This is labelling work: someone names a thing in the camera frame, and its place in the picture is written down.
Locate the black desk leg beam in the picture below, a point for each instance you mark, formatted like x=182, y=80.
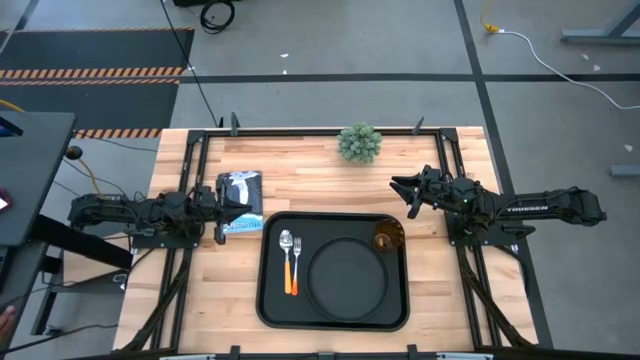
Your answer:
x=75, y=242

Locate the black aluminium extrusion frame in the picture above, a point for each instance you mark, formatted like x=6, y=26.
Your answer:
x=320, y=132

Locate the small green artificial plant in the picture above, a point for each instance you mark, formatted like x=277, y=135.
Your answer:
x=359, y=142

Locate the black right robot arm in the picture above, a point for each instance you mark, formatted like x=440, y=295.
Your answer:
x=550, y=207

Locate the person's hand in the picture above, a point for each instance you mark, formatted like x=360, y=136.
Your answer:
x=5, y=322

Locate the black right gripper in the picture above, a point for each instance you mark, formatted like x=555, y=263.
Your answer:
x=450, y=192

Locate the dark blue-screen device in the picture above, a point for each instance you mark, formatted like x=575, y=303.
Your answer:
x=7, y=127

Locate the amber faceted glass cup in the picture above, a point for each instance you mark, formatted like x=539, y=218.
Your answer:
x=389, y=236

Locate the grey table foot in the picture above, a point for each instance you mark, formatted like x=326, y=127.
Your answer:
x=590, y=36

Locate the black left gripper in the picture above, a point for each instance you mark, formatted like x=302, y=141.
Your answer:
x=206, y=207

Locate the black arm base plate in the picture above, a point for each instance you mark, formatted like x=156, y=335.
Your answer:
x=145, y=243
x=452, y=239

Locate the red-edged white device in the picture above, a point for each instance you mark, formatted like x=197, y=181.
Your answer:
x=4, y=202

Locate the black round knob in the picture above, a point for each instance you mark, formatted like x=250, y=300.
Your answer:
x=74, y=152

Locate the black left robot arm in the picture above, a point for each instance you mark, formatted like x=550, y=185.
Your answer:
x=100, y=210

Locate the dark grey side desk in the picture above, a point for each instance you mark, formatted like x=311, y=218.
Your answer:
x=20, y=280

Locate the black round plate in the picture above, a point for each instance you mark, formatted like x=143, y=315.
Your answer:
x=347, y=280

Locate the black hazard-striped floor mat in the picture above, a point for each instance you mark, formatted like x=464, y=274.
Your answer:
x=90, y=105
x=100, y=50

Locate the black rectangular tray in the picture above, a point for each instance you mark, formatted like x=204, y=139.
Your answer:
x=272, y=310

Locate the silver bracket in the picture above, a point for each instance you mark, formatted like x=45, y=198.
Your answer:
x=465, y=356
x=187, y=357

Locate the grey floor block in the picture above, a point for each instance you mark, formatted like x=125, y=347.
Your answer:
x=625, y=171

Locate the black desk top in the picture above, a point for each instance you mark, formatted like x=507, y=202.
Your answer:
x=35, y=170

